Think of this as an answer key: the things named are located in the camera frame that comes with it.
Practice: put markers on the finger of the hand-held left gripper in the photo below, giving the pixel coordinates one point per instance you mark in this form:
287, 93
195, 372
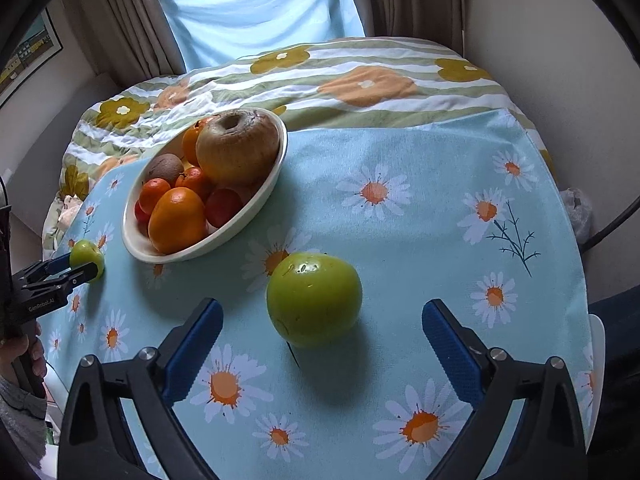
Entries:
75, 276
52, 263

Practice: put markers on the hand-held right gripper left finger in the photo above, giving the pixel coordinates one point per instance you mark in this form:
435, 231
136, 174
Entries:
195, 350

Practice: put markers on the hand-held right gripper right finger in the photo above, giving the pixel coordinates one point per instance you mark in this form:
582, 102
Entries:
452, 347

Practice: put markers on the small green apple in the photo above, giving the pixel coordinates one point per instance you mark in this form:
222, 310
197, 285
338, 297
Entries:
86, 255

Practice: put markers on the red cherry tomato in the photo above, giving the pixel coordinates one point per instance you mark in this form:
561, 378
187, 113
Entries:
141, 212
223, 206

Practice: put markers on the small tangerine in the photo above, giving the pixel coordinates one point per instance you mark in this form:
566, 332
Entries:
155, 193
195, 181

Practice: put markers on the large orange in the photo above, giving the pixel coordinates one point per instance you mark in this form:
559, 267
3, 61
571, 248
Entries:
177, 220

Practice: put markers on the large green apple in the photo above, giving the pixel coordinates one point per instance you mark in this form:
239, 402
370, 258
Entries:
315, 300

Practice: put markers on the brown kiwi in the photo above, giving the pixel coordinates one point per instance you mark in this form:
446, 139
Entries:
166, 167

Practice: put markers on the cream cartoon print bowl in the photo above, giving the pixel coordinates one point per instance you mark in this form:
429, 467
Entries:
250, 210

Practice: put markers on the person's left forearm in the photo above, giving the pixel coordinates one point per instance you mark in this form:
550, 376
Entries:
20, 415

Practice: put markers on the person's left hand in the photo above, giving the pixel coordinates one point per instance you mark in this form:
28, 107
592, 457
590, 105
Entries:
15, 360

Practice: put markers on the blue daisy print tablecloth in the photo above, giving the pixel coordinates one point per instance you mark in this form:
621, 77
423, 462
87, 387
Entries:
425, 240

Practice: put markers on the grey headboard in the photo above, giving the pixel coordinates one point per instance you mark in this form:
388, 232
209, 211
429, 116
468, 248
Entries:
65, 135

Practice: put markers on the clear plastic bag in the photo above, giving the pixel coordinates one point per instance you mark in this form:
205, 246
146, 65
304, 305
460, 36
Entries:
580, 215

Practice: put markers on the brown wrinkled apple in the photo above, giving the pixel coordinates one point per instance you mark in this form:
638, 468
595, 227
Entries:
237, 147

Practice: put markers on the beige curtain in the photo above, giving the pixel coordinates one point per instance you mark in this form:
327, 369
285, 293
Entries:
130, 20
415, 0

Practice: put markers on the striped floral blanket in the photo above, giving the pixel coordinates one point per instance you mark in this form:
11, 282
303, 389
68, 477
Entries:
310, 95

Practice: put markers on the light blue window cloth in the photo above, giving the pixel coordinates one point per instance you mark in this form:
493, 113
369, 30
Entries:
265, 15

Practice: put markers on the framed wall poster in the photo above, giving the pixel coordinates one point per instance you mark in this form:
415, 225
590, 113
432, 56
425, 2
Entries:
25, 60

